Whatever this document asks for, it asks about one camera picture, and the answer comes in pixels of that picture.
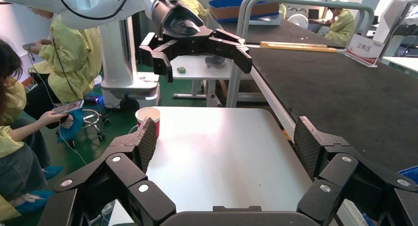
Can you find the white robot body column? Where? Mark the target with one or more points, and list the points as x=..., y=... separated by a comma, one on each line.
x=117, y=61

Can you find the smartphone with colourful screen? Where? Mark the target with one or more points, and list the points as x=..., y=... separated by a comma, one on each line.
x=68, y=107

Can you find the dark device with blue light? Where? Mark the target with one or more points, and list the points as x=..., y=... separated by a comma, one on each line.
x=93, y=99

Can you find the small dark smartphone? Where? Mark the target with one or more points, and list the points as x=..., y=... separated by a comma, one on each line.
x=28, y=45

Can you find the seated person in yellow coat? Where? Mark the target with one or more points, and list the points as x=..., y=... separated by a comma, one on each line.
x=341, y=27

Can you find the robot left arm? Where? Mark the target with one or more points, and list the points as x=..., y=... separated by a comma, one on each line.
x=81, y=9

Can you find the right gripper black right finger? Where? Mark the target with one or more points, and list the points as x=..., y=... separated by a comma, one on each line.
x=346, y=172

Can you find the grey curved object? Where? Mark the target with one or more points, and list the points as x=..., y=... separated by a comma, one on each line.
x=215, y=60

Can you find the short pale wooden strip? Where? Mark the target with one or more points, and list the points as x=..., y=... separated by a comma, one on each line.
x=294, y=43

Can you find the chrome wheeled stool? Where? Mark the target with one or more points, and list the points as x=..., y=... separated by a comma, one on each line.
x=94, y=120

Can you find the blue shoe cover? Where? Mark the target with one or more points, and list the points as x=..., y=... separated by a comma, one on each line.
x=32, y=203
x=70, y=128
x=52, y=172

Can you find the blue corrugated plastic box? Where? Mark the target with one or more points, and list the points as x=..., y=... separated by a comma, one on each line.
x=410, y=174

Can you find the small green object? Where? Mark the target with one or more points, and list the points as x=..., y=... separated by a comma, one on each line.
x=181, y=69

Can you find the white chair back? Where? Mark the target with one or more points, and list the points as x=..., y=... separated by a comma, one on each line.
x=297, y=20

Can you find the grey bent pipe frame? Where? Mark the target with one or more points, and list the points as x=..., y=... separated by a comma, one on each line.
x=243, y=22

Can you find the aluminium table edge rail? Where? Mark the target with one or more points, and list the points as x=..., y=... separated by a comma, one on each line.
x=271, y=94

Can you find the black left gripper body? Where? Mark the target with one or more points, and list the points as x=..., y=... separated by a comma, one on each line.
x=183, y=25

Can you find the black rubber table mat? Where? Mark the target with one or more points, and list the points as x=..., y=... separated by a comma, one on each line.
x=343, y=97

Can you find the acrylic sign with red stripe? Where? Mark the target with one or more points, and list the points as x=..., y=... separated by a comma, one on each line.
x=362, y=50

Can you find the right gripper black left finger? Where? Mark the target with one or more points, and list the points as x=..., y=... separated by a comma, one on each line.
x=124, y=179

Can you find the blue box with cardboard side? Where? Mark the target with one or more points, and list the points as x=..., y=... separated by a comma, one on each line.
x=235, y=7

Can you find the black-haired seated woman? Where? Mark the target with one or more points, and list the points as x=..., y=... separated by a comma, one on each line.
x=13, y=136

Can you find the red and white paper cup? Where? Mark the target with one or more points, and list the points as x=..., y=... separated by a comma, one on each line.
x=148, y=115

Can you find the small white side table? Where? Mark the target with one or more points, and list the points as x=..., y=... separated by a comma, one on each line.
x=196, y=71

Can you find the long orange wooden strip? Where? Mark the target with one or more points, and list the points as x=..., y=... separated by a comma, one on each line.
x=303, y=48

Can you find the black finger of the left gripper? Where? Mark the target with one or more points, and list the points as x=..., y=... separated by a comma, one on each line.
x=235, y=51
x=160, y=59

